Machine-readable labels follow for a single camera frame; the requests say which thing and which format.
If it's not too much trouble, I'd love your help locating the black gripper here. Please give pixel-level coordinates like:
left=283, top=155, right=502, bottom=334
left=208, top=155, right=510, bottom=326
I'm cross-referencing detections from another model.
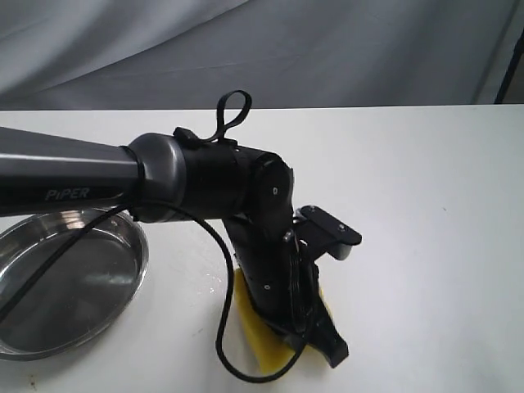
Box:
left=224, top=212, right=349, bottom=356

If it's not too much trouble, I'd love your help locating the yellow sponge block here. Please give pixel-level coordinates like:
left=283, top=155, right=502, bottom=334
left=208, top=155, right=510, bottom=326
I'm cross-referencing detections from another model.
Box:
left=233, top=269, right=333, bottom=364

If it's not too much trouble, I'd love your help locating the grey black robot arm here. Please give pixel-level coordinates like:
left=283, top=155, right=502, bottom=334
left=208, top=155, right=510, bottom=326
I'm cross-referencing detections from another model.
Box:
left=1, top=94, right=361, bottom=366

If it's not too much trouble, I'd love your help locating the round steel dish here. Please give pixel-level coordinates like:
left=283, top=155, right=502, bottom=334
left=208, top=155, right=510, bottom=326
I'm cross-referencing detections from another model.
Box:
left=1, top=209, right=148, bottom=361

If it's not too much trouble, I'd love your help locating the black stand pole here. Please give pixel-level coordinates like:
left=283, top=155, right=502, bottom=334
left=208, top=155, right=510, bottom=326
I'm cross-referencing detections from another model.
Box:
left=494, top=34, right=523, bottom=105

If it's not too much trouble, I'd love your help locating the grey backdrop cloth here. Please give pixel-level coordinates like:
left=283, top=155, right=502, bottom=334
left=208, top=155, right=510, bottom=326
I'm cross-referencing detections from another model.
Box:
left=1, top=1, right=523, bottom=111

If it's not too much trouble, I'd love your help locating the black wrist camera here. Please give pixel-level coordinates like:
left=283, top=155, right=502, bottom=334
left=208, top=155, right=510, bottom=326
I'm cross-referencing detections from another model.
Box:
left=295, top=205, right=362, bottom=260

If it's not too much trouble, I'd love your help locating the black cable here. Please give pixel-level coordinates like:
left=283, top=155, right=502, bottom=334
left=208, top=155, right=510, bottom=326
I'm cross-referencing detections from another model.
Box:
left=0, top=200, right=324, bottom=376

